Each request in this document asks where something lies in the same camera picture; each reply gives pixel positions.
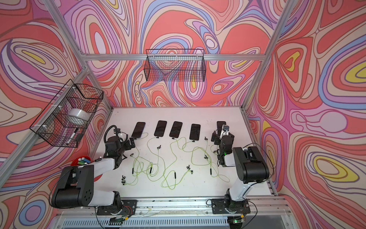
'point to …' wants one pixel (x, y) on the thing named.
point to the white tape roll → (80, 114)
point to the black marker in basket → (72, 135)
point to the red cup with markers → (83, 160)
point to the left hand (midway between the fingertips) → (127, 138)
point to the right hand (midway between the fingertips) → (222, 134)
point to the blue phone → (219, 124)
